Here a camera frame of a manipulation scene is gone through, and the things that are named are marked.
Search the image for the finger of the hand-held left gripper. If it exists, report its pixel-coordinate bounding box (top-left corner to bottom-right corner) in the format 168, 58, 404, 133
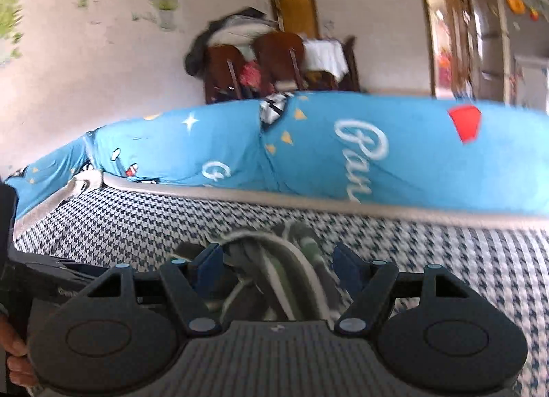
12, 249, 101, 284

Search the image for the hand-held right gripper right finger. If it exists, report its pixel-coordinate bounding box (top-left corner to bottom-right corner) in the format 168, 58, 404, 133
334, 244, 472, 336

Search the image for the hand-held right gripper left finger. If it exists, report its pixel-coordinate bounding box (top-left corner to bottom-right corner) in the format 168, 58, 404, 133
86, 244, 224, 336

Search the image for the green brown striped shirt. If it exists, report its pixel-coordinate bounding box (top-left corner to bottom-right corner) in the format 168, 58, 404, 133
176, 219, 357, 323

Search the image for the person's left hand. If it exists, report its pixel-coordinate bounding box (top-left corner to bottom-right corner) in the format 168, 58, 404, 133
0, 307, 38, 387

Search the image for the houndstooth sofa mat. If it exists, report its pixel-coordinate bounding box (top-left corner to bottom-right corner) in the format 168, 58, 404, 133
13, 174, 549, 397

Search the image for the blue printed sofa cover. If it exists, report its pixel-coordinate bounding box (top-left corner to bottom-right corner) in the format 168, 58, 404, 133
0, 91, 549, 220

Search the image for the brown wooden chair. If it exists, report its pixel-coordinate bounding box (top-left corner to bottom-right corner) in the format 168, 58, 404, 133
253, 32, 307, 94
205, 43, 250, 103

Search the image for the red floral cloth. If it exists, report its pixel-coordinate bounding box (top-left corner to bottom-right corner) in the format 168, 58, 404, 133
240, 62, 262, 90

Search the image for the dark wooden chair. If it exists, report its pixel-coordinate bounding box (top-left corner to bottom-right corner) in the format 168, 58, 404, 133
341, 35, 362, 91

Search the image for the table with white cloth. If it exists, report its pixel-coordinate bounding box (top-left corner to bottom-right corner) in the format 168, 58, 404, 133
300, 37, 350, 81

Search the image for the white chest freezer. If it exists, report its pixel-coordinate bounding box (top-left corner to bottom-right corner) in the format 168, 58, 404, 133
514, 54, 549, 114

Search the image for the yellow wooden door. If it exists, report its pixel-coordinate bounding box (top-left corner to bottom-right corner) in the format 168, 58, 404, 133
269, 0, 320, 40

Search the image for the silver refrigerator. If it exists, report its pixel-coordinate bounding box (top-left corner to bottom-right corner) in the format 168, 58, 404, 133
469, 0, 515, 101

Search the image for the brown door frame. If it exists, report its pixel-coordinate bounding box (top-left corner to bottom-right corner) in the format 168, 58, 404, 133
418, 0, 478, 100

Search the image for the green leaf wall sticker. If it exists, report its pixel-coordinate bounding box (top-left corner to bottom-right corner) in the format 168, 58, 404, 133
0, 0, 26, 63

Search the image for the potted plant wall sticker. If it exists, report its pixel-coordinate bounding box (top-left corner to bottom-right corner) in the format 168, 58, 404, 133
148, 0, 180, 31

